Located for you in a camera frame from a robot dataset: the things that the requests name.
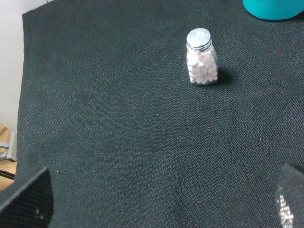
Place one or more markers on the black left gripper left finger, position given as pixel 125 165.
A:
pixel 28 202

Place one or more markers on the grey metal frame leg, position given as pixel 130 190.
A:
pixel 11 149

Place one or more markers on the glass bottle of candies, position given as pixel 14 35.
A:
pixel 201 58

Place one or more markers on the black table cloth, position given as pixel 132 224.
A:
pixel 107 106

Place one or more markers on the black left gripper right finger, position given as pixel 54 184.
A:
pixel 290 196

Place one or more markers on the teal saucepan with handle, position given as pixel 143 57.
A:
pixel 274 10

